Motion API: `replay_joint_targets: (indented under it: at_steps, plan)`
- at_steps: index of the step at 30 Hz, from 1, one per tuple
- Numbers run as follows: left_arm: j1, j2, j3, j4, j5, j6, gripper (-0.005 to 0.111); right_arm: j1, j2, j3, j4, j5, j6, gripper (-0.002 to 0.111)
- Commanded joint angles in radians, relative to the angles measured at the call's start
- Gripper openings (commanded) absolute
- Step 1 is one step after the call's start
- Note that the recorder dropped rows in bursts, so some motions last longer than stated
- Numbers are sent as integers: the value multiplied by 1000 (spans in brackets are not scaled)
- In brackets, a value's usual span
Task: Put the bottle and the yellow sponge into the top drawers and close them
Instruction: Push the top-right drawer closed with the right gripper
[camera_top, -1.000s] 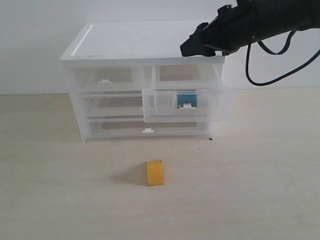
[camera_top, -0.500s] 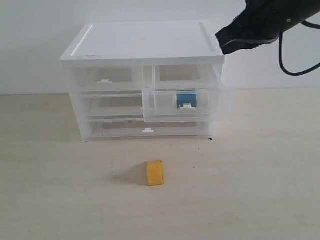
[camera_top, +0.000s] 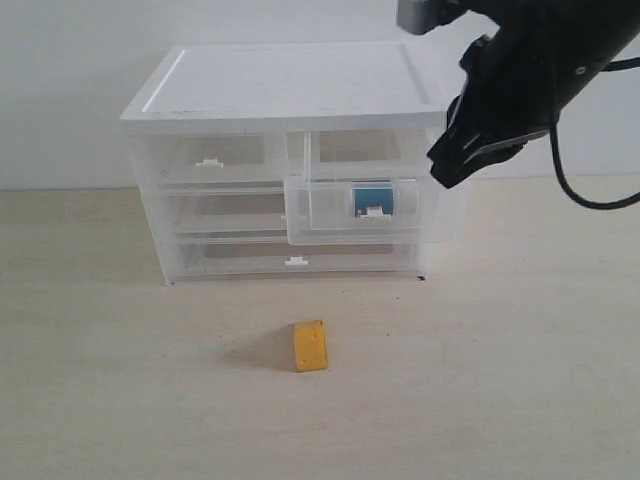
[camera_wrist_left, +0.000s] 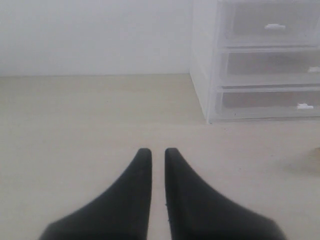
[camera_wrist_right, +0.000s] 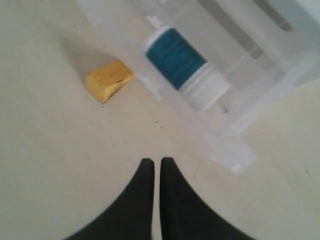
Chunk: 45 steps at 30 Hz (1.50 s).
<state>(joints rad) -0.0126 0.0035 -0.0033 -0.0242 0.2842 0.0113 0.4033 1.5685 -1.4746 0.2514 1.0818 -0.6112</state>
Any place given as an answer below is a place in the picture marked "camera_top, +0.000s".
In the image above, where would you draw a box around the clear bottom wide drawer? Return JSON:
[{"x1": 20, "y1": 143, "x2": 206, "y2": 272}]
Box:
[{"x1": 162, "y1": 242, "x2": 421, "y2": 282}]

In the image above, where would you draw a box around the clear middle wide drawer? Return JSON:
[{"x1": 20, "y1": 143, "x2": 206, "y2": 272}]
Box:
[{"x1": 157, "y1": 187, "x2": 286, "y2": 234}]

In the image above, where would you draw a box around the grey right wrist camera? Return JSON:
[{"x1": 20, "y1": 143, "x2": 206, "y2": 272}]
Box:
[{"x1": 396, "y1": 0, "x2": 467, "y2": 36}]

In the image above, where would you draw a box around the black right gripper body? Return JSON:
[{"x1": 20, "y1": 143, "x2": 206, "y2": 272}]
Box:
[{"x1": 444, "y1": 34, "x2": 560, "y2": 150}]

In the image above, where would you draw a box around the white plastic drawer cabinet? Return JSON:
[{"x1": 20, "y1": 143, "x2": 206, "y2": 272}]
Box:
[{"x1": 120, "y1": 41, "x2": 446, "y2": 284}]

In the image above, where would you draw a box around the yellow cheese wedge block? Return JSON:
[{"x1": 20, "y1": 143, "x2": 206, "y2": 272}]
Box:
[{"x1": 293, "y1": 320, "x2": 328, "y2": 373}]

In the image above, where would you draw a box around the clear wide drawer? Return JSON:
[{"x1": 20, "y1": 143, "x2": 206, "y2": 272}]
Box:
[
  {"x1": 157, "y1": 187, "x2": 286, "y2": 234},
  {"x1": 162, "y1": 242, "x2": 421, "y2": 282}
]

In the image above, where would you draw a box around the teal white tape roll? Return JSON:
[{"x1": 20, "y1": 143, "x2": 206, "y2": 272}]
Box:
[{"x1": 352, "y1": 181, "x2": 421, "y2": 218}]

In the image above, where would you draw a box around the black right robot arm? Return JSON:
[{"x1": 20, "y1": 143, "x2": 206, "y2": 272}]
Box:
[{"x1": 428, "y1": 1, "x2": 639, "y2": 188}]

